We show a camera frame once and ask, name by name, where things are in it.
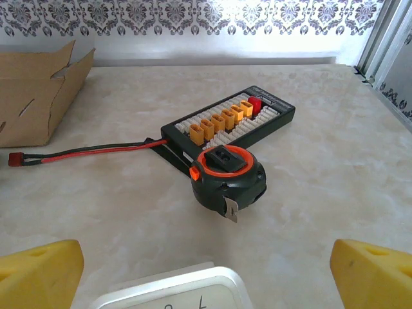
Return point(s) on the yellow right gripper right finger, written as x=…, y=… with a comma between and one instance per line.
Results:
x=373, y=280

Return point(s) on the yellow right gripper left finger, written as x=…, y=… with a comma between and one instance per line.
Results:
x=38, y=277

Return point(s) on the brown cardboard mailer box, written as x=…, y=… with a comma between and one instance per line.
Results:
x=32, y=96

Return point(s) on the black orange tape measure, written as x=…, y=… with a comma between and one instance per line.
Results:
x=231, y=190

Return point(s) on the black parallel charging board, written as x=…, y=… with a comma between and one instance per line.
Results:
x=277, y=119

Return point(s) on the aluminium corner post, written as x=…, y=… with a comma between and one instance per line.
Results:
x=386, y=48

